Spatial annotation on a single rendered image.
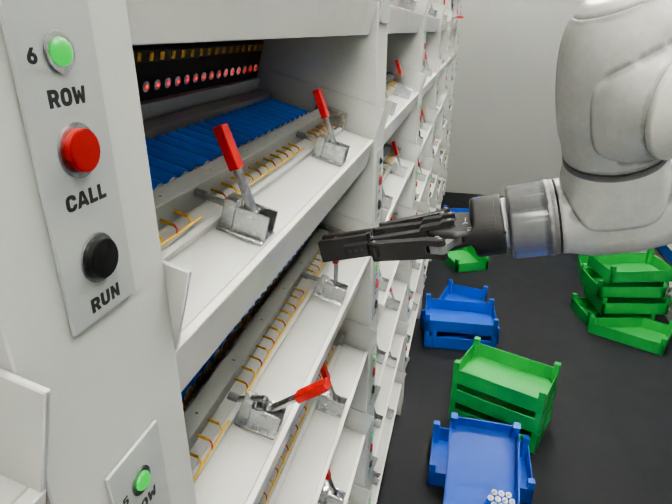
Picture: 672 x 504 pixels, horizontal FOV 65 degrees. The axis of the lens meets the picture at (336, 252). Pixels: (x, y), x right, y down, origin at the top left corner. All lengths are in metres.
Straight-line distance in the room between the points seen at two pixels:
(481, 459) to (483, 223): 1.18
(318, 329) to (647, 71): 0.44
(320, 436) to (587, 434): 1.40
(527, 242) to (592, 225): 0.07
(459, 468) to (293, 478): 1.02
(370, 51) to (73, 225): 0.66
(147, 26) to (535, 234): 0.48
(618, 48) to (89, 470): 0.49
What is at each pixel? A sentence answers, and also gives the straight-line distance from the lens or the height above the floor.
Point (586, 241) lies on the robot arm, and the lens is 0.64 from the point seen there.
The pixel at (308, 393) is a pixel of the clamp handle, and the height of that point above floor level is 0.97.
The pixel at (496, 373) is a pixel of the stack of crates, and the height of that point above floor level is 0.16.
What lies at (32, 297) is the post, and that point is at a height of 1.19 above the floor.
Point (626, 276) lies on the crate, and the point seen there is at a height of 0.27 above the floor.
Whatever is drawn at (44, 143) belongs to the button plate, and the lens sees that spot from 0.21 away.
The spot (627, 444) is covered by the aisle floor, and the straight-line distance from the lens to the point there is 2.10.
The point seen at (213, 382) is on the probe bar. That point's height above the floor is 0.96.
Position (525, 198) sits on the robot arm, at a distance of 0.64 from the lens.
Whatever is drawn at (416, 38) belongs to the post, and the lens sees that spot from 1.53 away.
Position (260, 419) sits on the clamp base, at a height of 0.94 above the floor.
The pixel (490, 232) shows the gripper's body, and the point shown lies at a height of 1.05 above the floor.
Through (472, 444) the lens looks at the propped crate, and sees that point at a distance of 1.75.
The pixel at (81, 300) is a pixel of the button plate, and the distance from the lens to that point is 0.23.
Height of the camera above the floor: 1.27
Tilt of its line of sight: 23 degrees down
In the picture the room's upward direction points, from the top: straight up
